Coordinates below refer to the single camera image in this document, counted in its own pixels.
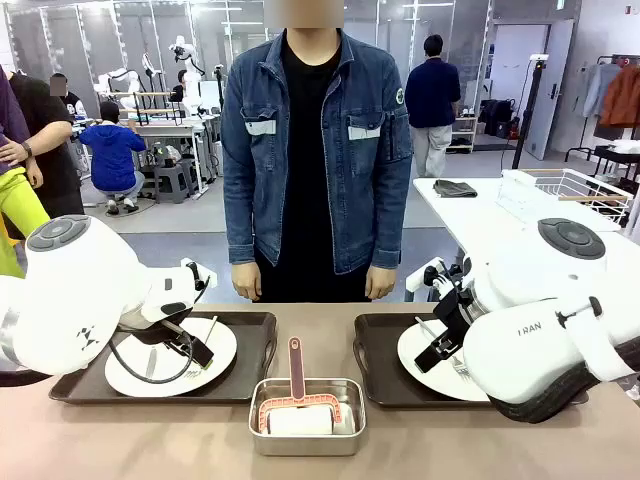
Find person's left hand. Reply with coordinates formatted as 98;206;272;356
365;265;398;302

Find person in navy shirt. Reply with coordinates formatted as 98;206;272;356
404;33;462;179

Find black stand with white device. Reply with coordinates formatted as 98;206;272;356
512;53;551;171

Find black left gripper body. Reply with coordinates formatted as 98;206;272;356
148;318;202;358

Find pink lint roller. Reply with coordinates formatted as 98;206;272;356
257;336;349;436

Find rectangular steel container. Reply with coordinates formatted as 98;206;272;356
248;377;368;457

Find black bags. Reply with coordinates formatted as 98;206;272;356
479;98;522;139

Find dark brown serving tray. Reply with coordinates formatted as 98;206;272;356
48;311;278;405
353;313;589;409

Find person in denim jacket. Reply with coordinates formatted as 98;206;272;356
221;27;414;304

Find white round plate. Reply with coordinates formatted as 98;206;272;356
397;318;494;403
104;317;238;399

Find background workbench with rack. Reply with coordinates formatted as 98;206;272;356
119;91;209;197

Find silver fork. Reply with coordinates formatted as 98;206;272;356
183;315;220;380
447;354;472;382

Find person's right denim forearm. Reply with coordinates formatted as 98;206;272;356
223;189;262;267

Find white wire dish rack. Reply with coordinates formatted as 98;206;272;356
499;168;635;227

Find person in blue hoodie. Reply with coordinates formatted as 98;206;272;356
78;101;148;217

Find orange jacket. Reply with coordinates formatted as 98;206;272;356
599;63;640;129

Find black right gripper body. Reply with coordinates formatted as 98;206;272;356
433;287;474;347

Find wooden shoe shelf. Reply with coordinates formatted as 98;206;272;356
447;115;479;154

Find white side table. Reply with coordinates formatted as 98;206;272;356
413;175;624;271

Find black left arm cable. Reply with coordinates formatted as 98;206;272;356
108;327;197;385

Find white door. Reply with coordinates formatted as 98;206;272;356
524;19;577;162

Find person in yellow-green trousers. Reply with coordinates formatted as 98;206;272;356
0;64;52;279

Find person's right hand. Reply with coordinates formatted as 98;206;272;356
232;263;263;303

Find person's left denim forearm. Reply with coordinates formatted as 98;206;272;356
370;184;414;272

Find grey hanging shirt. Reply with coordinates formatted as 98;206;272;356
574;62;622;119

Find black braided cable sleeve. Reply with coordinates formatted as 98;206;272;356
487;362;601;425

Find folded grey cloth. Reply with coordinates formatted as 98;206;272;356
432;178;479;199

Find grey plastic stool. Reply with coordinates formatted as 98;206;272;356
152;159;199;204

